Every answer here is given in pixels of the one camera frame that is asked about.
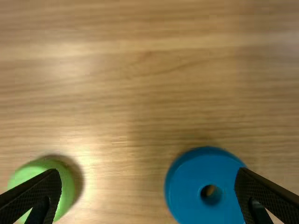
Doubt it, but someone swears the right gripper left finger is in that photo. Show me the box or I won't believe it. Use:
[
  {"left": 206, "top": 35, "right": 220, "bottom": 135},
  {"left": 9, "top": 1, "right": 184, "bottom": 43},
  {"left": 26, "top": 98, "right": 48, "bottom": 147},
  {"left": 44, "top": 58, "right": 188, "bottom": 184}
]
[{"left": 0, "top": 168, "right": 63, "bottom": 224}]

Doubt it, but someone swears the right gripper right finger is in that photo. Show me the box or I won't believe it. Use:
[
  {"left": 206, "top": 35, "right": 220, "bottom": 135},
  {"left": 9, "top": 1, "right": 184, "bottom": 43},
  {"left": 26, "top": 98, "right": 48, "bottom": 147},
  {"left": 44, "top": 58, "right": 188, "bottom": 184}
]
[{"left": 234, "top": 167, "right": 299, "bottom": 224}]

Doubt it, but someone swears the dark blue ring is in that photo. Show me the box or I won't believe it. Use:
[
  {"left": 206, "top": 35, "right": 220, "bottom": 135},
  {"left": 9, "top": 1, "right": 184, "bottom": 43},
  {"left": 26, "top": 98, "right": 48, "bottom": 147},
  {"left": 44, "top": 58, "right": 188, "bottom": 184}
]
[{"left": 164, "top": 146, "right": 248, "bottom": 224}]

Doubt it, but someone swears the light green ring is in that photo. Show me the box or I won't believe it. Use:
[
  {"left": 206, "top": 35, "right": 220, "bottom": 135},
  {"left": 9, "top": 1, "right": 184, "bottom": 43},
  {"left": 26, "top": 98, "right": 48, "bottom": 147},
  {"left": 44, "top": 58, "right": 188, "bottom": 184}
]
[{"left": 7, "top": 155, "right": 77, "bottom": 222}]

